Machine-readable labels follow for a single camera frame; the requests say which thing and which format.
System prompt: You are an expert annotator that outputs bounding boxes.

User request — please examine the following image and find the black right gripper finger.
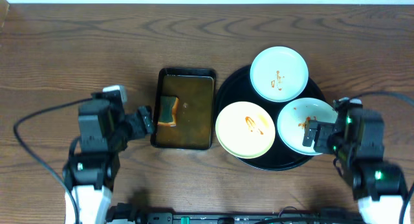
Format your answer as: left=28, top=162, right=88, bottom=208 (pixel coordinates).
left=302, top=129, right=318, bottom=147
left=305, top=120, right=326, bottom=131

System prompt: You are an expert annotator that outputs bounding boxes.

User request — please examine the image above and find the pale plate with sauce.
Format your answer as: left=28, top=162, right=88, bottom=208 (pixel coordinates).
left=277, top=98, right=338, bottom=156

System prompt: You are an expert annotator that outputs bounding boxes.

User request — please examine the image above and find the green and orange sponge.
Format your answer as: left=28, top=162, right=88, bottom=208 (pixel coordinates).
left=157, top=96, right=179, bottom=126

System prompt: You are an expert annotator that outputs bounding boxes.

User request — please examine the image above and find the yellow plate with sauce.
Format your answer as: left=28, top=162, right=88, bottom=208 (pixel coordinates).
left=215, top=102, right=276, bottom=159

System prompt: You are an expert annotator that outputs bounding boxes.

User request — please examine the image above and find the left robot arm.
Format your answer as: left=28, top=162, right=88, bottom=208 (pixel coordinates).
left=63, top=99, right=155, bottom=223

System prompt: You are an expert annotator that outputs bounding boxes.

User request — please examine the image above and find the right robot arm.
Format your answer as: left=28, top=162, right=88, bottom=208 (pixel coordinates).
left=303, top=107, right=411, bottom=223

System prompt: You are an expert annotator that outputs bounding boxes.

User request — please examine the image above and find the black rectangular water tray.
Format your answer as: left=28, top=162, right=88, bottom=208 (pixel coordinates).
left=150, top=68, right=216, bottom=150

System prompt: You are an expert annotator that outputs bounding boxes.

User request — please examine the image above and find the round black tray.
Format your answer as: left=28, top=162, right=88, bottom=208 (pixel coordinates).
left=214, top=65, right=312, bottom=171

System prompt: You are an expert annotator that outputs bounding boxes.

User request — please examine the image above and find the white plate with sauce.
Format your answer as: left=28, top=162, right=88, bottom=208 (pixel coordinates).
left=250, top=46, right=309, bottom=102

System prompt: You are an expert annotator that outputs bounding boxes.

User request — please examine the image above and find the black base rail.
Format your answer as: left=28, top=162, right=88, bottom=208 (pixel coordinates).
left=104, top=203, right=365, bottom=224

